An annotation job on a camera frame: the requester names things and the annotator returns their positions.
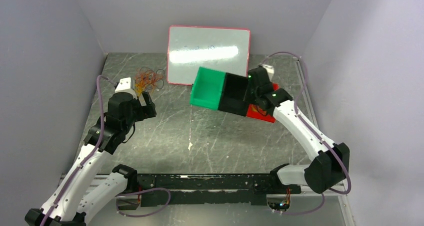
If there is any yellow cable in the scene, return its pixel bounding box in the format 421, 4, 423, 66
134, 76, 150, 95

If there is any red plastic bin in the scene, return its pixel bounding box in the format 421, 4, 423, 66
241, 85, 276, 123

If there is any black plastic bin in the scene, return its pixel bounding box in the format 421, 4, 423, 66
218, 73, 249, 117

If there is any green plastic bin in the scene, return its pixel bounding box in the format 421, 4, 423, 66
189, 67, 226, 110

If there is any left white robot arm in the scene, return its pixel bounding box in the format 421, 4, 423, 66
24, 91, 157, 225

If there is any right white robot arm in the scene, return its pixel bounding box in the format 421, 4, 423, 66
244, 65, 352, 194

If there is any pink framed whiteboard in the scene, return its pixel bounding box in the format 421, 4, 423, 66
166, 25, 251, 85

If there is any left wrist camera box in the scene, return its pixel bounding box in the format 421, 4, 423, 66
114, 77, 137, 99

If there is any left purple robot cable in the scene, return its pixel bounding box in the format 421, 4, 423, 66
39, 75, 118, 226

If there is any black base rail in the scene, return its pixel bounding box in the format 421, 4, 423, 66
124, 173, 301, 207

